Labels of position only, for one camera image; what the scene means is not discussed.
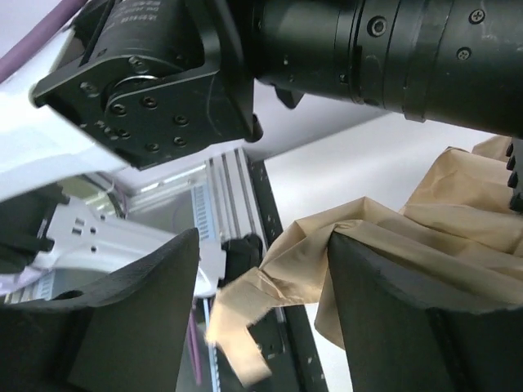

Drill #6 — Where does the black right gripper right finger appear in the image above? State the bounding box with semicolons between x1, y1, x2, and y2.
328;234;522;391

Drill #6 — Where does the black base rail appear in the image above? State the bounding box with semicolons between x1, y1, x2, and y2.
220;158;328;392

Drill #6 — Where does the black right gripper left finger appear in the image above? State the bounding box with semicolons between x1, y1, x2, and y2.
1;229;199;391

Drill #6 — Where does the beige folding umbrella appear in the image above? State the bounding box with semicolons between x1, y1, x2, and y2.
203;135;523;388

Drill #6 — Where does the grey slotted cable duct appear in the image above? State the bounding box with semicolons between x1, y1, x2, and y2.
190;183;224;392

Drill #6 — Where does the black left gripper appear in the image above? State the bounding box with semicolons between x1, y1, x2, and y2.
506;138;523;212

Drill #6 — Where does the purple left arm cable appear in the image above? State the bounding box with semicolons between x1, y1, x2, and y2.
0;0;89;82

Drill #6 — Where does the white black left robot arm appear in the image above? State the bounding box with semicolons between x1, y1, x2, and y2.
1;1;522;212

